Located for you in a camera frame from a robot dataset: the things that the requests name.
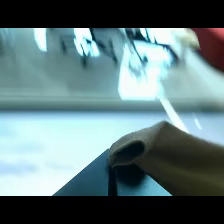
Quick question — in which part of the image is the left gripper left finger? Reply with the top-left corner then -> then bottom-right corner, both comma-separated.
53,148 -> 112,197

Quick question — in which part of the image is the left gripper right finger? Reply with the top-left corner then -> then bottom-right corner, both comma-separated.
114,165 -> 172,197

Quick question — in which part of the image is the tan garment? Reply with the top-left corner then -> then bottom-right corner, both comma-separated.
109,120 -> 224,197

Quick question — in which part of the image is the red garment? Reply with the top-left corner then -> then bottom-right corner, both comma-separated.
192,28 -> 224,72

